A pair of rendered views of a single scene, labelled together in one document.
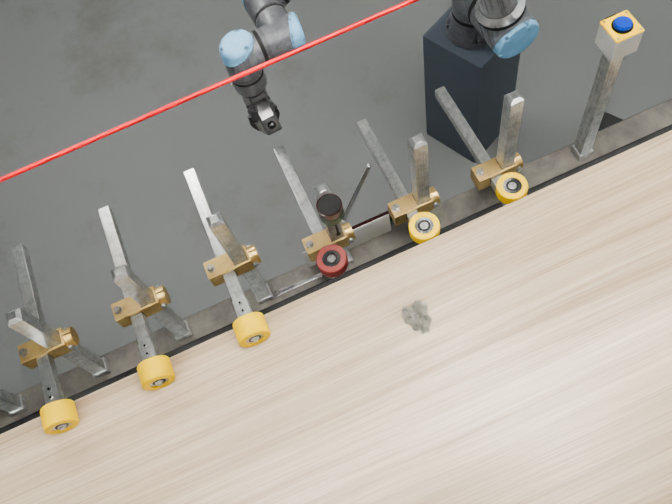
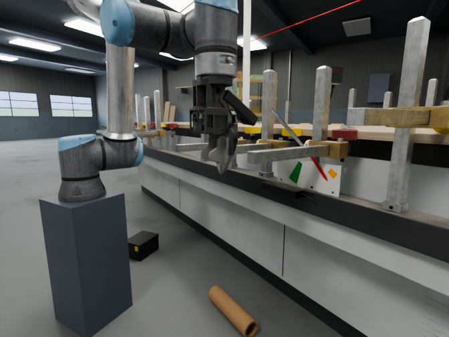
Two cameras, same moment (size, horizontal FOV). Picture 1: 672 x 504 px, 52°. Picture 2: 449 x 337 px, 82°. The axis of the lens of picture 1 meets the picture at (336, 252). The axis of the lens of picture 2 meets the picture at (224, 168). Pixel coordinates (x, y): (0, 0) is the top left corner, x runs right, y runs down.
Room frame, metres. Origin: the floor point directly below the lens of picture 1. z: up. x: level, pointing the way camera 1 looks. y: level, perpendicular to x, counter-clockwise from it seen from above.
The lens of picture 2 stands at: (1.55, 0.60, 0.94)
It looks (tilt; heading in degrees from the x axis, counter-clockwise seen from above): 11 degrees down; 241
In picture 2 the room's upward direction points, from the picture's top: straight up
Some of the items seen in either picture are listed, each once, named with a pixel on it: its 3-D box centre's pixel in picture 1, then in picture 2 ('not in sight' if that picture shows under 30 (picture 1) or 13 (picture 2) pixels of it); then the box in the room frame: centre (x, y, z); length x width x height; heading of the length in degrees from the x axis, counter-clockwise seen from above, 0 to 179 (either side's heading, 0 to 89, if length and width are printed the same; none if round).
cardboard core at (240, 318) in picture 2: not in sight; (231, 309); (0.99, -0.35, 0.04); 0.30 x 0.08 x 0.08; 96
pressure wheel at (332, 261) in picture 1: (334, 266); (343, 145); (0.76, 0.02, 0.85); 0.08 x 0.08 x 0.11
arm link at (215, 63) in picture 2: (248, 80); (217, 68); (1.28, 0.07, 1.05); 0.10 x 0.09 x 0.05; 96
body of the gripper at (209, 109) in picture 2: (255, 96); (214, 107); (1.28, 0.07, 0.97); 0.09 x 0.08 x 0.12; 6
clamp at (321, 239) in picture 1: (329, 241); (325, 148); (0.84, 0.01, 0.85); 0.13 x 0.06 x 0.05; 96
